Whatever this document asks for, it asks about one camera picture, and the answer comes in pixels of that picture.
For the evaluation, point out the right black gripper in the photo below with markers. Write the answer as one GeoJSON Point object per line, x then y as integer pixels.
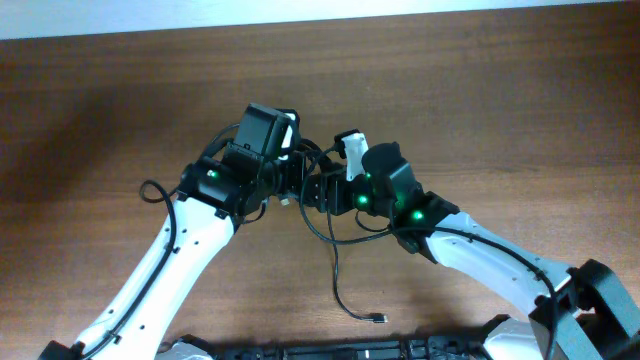
{"type": "Point", "coordinates": [334, 184]}

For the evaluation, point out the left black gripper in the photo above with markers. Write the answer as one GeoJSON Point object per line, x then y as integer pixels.
{"type": "Point", "coordinates": [296, 165]}

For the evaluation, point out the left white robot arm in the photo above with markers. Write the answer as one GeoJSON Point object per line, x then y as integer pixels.
{"type": "Point", "coordinates": [230, 179]}

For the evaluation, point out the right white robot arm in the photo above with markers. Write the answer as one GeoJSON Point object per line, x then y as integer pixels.
{"type": "Point", "coordinates": [572, 312]}

